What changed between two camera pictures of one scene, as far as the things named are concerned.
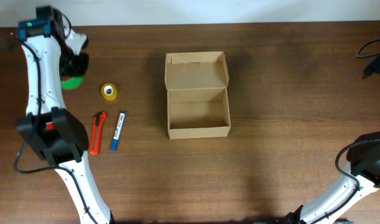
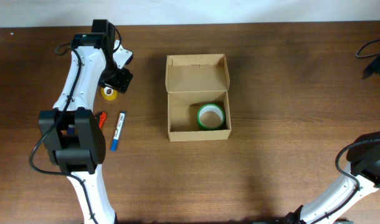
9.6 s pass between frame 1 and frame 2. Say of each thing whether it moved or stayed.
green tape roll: moved
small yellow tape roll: stayed
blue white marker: stayed
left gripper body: moved
